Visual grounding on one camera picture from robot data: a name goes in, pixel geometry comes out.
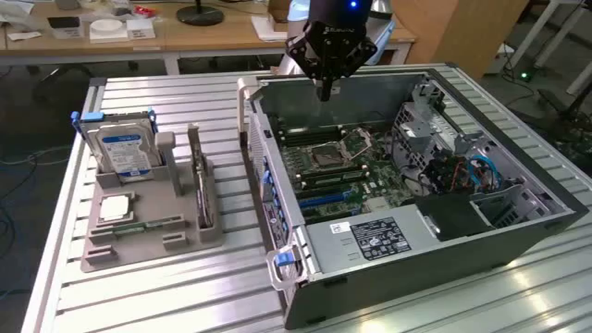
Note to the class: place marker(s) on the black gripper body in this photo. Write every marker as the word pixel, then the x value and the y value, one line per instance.
pixel 338 31

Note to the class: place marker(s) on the graphics card with fan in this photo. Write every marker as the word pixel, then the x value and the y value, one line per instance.
pixel 206 194

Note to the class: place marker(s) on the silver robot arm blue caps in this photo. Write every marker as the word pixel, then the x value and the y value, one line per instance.
pixel 386 33

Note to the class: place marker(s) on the white paper stack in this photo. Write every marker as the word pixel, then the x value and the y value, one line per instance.
pixel 269 31

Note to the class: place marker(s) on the cardboard box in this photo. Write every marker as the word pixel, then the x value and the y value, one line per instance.
pixel 278 10

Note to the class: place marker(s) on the wooden desk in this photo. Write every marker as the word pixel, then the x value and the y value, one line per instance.
pixel 209 38

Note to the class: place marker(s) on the metal socket cover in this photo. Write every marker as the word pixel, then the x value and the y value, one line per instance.
pixel 355 130

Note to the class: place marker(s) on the wooden cabinet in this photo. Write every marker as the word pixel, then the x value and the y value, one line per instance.
pixel 463 34

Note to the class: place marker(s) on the metal drive cage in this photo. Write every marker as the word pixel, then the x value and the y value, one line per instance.
pixel 419 135

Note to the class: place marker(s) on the white box with red button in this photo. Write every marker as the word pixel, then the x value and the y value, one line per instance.
pixel 502 62

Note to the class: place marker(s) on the CPU socket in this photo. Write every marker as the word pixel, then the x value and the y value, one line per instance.
pixel 326 156

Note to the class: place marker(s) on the blue slot retention clip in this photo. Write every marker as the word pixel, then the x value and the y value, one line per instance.
pixel 266 171
pixel 274 193
pixel 279 210

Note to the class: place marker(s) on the device with green light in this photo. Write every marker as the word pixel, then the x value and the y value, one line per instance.
pixel 525 75

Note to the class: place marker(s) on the white labelled box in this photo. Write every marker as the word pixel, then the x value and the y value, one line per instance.
pixel 139 26

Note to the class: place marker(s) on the red small item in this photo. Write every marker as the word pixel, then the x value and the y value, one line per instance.
pixel 143 11

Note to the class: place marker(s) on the green RAM stick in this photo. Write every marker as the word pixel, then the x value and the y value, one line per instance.
pixel 333 177
pixel 139 228

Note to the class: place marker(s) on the green motherboard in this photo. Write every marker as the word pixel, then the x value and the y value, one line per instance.
pixel 370 180

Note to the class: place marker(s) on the small dark item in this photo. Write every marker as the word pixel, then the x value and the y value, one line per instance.
pixel 122 11

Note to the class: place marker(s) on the white round container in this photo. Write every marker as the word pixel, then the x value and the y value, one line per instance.
pixel 109 29

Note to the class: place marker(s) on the blue expansion slot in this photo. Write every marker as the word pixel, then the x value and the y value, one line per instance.
pixel 325 204
pixel 322 198

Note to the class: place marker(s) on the silver chipset heat sink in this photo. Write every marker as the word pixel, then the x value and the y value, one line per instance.
pixel 381 204

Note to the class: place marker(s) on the black floor stand base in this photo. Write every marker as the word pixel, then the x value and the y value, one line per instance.
pixel 555 100

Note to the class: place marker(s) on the white cup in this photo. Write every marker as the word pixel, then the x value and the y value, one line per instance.
pixel 89 3

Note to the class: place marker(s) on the hard disk in blue carrier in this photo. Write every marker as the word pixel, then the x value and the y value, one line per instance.
pixel 123 152

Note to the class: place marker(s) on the metal disk bay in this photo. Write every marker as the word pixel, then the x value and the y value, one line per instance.
pixel 495 197

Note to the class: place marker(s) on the white box with black top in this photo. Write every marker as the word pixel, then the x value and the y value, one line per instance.
pixel 65 24

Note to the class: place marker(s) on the grey cup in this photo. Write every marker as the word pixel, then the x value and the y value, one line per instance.
pixel 69 4

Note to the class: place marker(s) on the black office chair base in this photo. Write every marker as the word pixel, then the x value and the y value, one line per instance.
pixel 61 74

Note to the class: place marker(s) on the green circuit board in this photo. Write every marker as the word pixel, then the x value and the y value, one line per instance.
pixel 581 147

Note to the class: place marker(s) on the grey parts rack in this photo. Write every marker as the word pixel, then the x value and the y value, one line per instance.
pixel 153 208

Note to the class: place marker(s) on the grey power supply unit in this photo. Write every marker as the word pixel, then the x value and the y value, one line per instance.
pixel 331 253

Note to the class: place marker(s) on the white paper label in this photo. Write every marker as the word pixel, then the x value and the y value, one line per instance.
pixel 23 35

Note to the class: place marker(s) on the silver CPU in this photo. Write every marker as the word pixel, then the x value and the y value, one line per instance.
pixel 114 208

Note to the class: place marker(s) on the blue case release latch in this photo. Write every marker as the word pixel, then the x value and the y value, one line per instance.
pixel 283 260

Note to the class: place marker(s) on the white paper pile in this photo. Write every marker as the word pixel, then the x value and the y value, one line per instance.
pixel 17 15

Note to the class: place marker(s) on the open dark PC case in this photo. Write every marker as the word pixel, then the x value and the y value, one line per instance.
pixel 417 288

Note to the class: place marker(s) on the white table frame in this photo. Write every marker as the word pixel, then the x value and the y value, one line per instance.
pixel 575 85

